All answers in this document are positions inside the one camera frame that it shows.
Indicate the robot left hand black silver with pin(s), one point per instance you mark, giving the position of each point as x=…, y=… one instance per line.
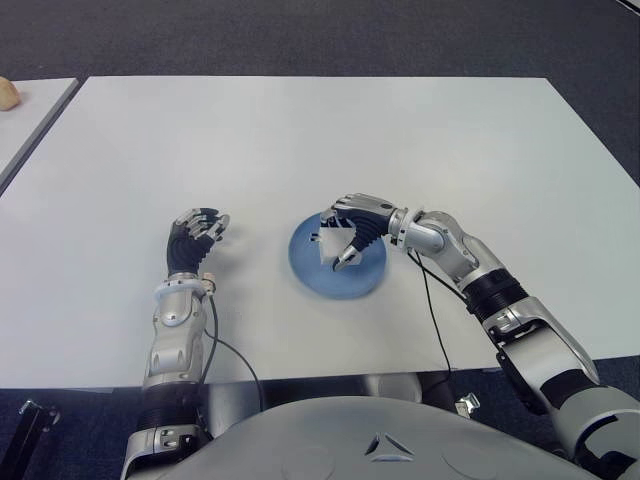
x=187, y=250

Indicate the robot right hand black silver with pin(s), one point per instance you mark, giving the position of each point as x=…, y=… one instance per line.
x=370, y=217

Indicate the white cube charger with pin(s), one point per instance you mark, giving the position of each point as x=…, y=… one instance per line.
x=335, y=242

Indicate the robot right arm silver black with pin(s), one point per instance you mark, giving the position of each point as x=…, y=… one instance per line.
x=480, y=270

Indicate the robot left arm silver black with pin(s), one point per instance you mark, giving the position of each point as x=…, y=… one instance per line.
x=170, y=325

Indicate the blue round plate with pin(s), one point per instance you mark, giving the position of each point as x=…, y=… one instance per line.
x=305, y=255

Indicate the grey cylindrical table leg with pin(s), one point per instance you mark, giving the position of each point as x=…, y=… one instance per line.
x=392, y=386

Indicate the grey robot torso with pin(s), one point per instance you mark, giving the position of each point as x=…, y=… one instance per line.
x=350, y=440

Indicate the beige round bread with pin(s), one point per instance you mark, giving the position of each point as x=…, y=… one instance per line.
x=8, y=93

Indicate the black metal stand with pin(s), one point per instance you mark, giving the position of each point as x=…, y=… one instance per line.
x=30, y=430

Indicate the silver metal bracket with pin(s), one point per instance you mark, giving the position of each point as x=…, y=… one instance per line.
x=467, y=404

